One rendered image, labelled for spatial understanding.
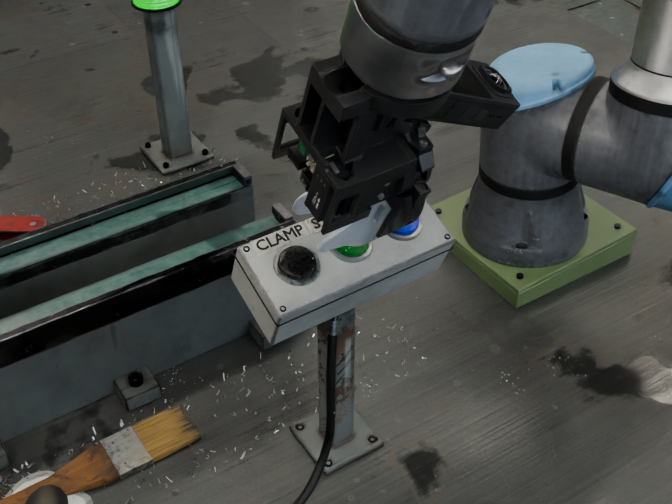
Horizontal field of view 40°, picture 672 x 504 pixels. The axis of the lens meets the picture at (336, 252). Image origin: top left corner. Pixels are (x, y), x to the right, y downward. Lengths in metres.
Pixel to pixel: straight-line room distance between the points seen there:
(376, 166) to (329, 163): 0.03
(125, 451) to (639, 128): 0.59
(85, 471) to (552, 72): 0.62
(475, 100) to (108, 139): 0.85
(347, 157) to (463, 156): 0.76
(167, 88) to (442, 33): 0.80
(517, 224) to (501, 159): 0.08
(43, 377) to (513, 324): 0.51
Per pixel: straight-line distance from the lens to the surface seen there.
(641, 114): 0.95
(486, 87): 0.64
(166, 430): 0.95
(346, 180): 0.59
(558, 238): 1.09
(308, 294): 0.71
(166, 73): 1.25
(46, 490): 0.36
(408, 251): 0.75
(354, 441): 0.93
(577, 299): 1.12
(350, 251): 0.73
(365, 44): 0.52
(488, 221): 1.09
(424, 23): 0.49
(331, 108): 0.54
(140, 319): 0.95
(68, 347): 0.94
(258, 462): 0.93
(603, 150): 0.98
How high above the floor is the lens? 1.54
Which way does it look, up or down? 40 degrees down
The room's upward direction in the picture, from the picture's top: straight up
